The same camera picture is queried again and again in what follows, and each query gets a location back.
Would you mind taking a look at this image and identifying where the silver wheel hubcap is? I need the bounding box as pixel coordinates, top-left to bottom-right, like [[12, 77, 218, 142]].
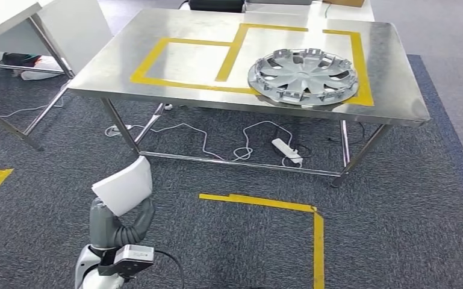
[[247, 48, 359, 107]]

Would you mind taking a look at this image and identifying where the cardboard box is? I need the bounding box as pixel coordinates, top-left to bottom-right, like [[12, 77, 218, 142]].
[[322, 0, 365, 8]]

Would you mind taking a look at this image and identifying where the black case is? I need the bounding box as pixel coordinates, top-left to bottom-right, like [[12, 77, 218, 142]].
[[188, 0, 244, 13]]

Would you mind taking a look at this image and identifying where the white table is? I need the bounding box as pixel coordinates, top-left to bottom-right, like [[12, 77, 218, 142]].
[[243, 0, 376, 23]]

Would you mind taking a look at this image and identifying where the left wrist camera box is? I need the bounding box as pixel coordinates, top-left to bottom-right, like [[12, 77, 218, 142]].
[[97, 244, 155, 280]]

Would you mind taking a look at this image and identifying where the white plastic bag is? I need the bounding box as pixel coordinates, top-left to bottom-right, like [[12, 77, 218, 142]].
[[19, 55, 71, 82]]

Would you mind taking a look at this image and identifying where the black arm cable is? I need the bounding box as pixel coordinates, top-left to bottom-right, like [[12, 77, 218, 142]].
[[153, 249, 186, 289]]

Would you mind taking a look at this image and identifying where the white power strip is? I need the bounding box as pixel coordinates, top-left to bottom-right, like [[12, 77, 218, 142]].
[[271, 137, 304, 165]]

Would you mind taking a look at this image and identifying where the stainless steel workbench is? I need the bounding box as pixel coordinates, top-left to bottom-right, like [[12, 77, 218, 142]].
[[67, 8, 432, 188]]

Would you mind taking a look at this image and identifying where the black bag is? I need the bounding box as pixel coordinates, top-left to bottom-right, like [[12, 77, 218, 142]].
[[1, 52, 42, 68]]

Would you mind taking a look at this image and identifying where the white cable with plug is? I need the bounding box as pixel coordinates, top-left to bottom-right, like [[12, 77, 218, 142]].
[[104, 119, 296, 169]]

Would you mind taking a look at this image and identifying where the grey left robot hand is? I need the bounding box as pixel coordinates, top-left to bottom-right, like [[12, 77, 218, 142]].
[[89, 195, 156, 250]]

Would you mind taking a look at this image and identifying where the white curved plastic part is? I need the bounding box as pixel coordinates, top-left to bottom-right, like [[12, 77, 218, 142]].
[[92, 155, 154, 218]]

